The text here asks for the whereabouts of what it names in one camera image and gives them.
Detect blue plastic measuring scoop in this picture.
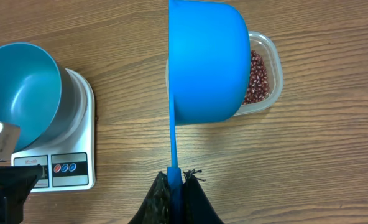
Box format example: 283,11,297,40
166,0,251,223

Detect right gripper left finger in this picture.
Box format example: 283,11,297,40
129,172,170,224

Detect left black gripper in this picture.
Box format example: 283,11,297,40
0,164,44,223

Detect clear plastic food container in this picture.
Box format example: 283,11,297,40
166,30,283,125

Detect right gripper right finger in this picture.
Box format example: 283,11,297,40
182,169,224,224

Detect blue metal bowl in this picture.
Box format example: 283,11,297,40
0,42,81,152

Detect white digital kitchen scale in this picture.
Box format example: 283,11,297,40
11,69,96,192

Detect red adzuki beans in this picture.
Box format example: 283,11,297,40
242,50,270,105

